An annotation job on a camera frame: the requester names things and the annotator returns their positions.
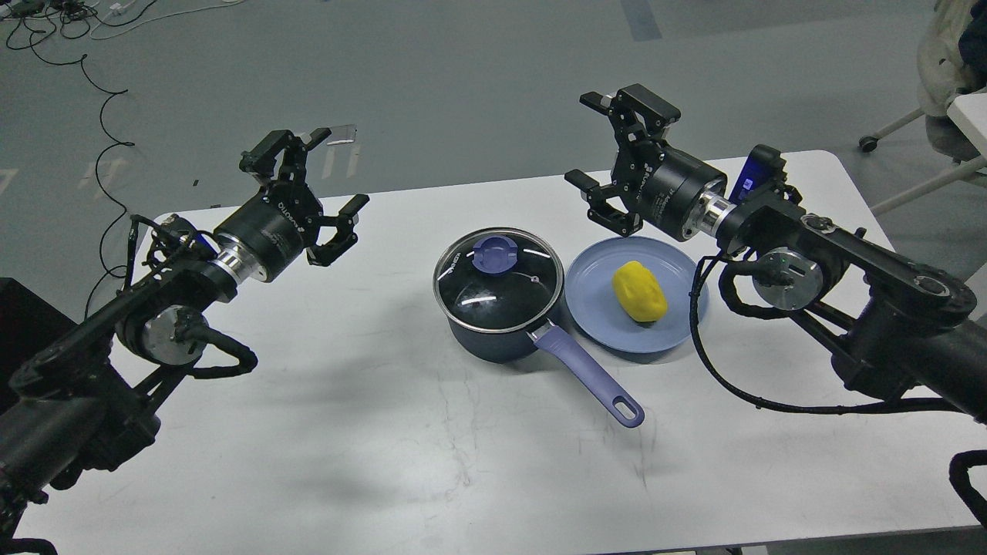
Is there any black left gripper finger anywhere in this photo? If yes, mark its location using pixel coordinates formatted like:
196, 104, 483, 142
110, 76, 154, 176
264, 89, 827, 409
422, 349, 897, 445
307, 193, 370, 267
239, 127, 332, 189

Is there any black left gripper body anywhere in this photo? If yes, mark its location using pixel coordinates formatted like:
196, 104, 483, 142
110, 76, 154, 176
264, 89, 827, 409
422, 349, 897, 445
215, 180, 324, 282

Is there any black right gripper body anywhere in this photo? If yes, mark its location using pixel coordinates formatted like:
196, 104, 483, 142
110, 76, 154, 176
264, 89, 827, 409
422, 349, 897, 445
613, 142, 726, 240

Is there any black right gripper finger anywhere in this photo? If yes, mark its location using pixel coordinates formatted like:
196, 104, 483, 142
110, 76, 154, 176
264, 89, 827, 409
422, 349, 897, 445
564, 170, 644, 237
579, 84, 682, 153

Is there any glass lid with blue knob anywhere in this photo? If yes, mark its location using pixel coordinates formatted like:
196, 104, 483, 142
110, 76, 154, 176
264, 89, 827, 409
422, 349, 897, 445
431, 227, 564, 333

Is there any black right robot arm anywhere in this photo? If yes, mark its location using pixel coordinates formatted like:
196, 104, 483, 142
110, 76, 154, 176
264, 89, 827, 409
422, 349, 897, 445
564, 84, 986, 425

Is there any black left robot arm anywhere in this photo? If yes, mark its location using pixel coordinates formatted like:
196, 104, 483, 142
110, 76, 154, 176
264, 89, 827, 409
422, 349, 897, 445
2, 126, 369, 554

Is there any yellow potato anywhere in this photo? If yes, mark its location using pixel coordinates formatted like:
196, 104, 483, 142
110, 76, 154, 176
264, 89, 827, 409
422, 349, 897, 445
611, 260, 669, 324

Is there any blue plate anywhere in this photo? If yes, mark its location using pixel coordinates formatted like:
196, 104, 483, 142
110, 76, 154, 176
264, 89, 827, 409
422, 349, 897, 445
565, 236, 697, 355

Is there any silver floor plate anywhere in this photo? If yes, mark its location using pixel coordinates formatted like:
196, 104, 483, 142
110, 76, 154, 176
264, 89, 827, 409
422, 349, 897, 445
323, 124, 359, 146

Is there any black box at left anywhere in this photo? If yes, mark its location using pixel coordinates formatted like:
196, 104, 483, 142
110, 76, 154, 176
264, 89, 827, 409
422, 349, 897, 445
1, 277, 77, 413

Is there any office chair with beige cloth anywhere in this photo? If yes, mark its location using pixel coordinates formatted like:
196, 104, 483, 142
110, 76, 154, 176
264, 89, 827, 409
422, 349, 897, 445
859, 1, 985, 215

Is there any white side table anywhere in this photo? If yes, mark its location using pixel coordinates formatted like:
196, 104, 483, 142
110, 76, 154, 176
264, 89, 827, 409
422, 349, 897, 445
947, 91, 986, 155

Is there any black floor cable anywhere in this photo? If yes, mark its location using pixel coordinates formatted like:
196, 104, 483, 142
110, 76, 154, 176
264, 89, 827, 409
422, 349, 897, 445
4, 0, 159, 317

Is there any white floor cable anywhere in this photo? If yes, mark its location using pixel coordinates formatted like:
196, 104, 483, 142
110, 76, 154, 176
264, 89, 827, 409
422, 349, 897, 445
89, 0, 248, 41

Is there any dark blue pot purple handle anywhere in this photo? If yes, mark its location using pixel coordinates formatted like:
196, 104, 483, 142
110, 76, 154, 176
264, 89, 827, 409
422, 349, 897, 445
437, 289, 645, 428

